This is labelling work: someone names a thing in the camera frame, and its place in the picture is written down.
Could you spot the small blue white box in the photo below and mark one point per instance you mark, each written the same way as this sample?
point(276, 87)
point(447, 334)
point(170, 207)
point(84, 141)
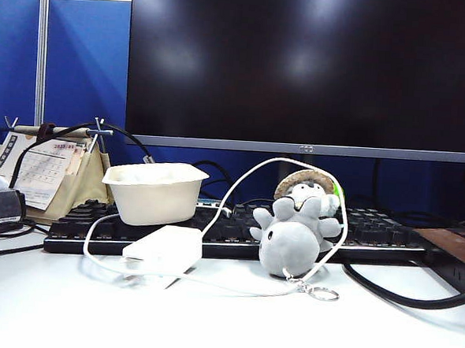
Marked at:
point(209, 202)

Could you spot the small black box device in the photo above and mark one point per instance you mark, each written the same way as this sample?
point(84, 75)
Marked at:
point(5, 206)

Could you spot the grey monitor stand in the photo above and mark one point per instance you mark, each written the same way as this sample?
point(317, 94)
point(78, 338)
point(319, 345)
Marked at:
point(286, 170)

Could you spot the black computer keyboard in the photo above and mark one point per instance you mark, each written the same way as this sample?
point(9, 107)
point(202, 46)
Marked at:
point(232, 239)

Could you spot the grey penguin plush straw hat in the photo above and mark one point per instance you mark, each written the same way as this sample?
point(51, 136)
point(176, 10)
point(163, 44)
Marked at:
point(307, 178)

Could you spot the white square bowl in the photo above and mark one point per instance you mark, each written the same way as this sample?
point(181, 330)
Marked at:
point(155, 205)

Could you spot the white power adapter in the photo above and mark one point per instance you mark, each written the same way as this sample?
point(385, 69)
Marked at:
point(165, 245)

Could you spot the black computer monitor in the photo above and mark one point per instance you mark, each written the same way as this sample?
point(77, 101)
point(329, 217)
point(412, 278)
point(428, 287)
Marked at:
point(302, 68)

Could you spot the beige canvas desk calendar stand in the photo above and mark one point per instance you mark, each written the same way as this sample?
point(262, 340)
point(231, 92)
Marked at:
point(83, 188)

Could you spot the white calendar paper sheet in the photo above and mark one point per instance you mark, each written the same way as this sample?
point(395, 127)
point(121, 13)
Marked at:
point(43, 174)

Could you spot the white card with black print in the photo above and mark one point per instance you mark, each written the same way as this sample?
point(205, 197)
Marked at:
point(6, 152)

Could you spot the black power strip brown top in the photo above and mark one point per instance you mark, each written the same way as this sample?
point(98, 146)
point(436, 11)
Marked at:
point(449, 242)

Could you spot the aluminium partition frame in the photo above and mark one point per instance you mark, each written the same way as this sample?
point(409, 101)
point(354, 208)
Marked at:
point(42, 52)

